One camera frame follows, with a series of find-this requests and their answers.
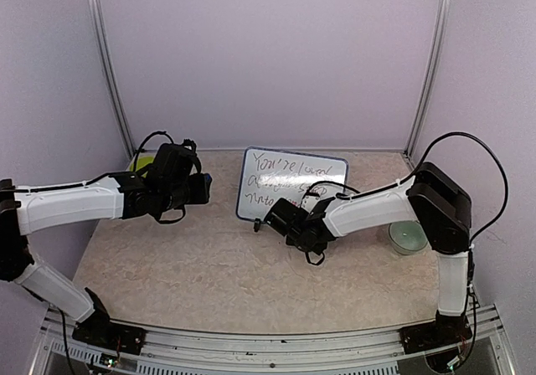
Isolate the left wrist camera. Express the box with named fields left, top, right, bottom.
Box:
left=181, top=139, right=197, bottom=152

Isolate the aluminium frame post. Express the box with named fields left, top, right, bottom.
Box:
left=88, top=0, right=136, bottom=158
left=405, top=0, right=451, bottom=157

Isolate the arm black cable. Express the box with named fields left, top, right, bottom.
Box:
left=8, top=131, right=188, bottom=375
left=305, top=131, right=508, bottom=351

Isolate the front aluminium rail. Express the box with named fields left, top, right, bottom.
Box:
left=25, top=305, right=519, bottom=374

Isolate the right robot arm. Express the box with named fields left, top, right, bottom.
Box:
left=262, top=162, right=472, bottom=345

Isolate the left aluminium frame post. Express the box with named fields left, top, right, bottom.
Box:
left=88, top=0, right=136, bottom=158

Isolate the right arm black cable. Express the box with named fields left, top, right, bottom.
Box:
left=305, top=131, right=508, bottom=351

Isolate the right aluminium frame post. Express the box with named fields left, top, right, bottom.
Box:
left=405, top=0, right=451, bottom=157

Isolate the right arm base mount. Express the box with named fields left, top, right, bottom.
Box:
left=399, top=312, right=472, bottom=354

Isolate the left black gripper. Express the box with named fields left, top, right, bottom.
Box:
left=160, top=172, right=209, bottom=213

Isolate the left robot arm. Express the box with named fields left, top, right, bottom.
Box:
left=1, top=140, right=212, bottom=346

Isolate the lime green bowl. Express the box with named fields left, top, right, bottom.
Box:
left=128, top=153, right=155, bottom=172

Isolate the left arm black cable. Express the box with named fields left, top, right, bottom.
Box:
left=8, top=131, right=188, bottom=375

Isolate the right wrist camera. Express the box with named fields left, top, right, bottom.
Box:
left=300, top=186, right=328, bottom=213

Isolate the blue whiteboard eraser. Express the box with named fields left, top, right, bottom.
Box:
left=201, top=173, right=212, bottom=199

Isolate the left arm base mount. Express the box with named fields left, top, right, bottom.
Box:
left=72, top=316, right=147, bottom=355

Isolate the small blue-framed whiteboard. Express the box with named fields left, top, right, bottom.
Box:
left=235, top=146, right=348, bottom=222

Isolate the pale green glass bowl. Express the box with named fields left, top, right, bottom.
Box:
left=388, top=221, right=428, bottom=255

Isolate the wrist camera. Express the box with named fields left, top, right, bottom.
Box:
left=300, top=186, right=328, bottom=213
left=181, top=139, right=197, bottom=152

